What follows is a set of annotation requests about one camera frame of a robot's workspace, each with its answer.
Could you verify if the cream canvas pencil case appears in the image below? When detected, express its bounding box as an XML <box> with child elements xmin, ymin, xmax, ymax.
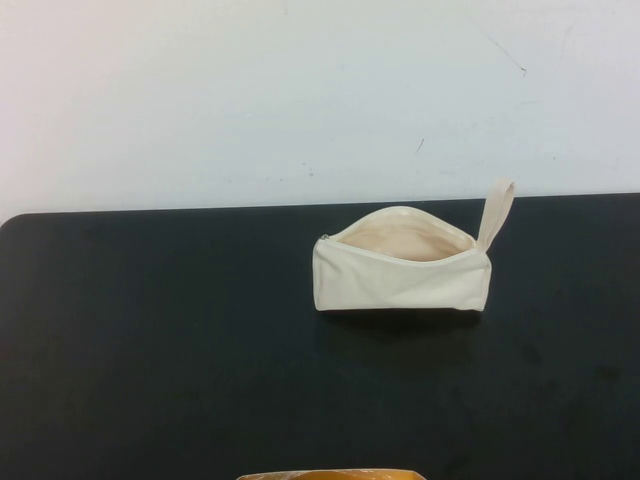
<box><xmin>312</xmin><ymin>176</ymin><xmax>516</xmax><ymax>315</ymax></box>

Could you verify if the yellow-orange flat object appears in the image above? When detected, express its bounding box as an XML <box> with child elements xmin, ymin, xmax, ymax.
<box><xmin>234</xmin><ymin>468</ymin><xmax>424</xmax><ymax>480</ymax></box>

